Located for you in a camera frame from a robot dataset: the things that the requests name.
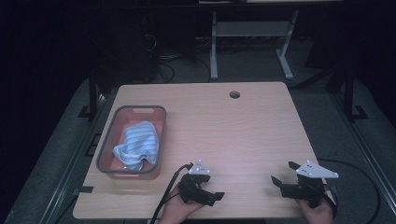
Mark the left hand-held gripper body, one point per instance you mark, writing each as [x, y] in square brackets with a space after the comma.
[190, 186]

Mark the white metal desk frame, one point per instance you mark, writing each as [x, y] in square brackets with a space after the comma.
[252, 29]

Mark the black metal stand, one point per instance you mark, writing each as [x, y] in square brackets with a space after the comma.
[92, 93]
[349, 90]

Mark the aluminium floor rail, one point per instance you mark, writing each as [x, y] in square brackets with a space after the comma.
[71, 161]
[367, 149]

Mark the pink plastic basket grey rim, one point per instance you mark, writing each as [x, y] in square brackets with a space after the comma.
[138, 113]

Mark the person's right hand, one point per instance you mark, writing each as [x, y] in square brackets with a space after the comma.
[317, 214]

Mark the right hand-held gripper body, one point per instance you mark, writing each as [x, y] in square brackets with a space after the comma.
[306, 186]

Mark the person's left hand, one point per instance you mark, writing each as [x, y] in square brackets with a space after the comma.
[177, 208]

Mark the blue striped towel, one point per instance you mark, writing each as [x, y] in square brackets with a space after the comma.
[138, 143]

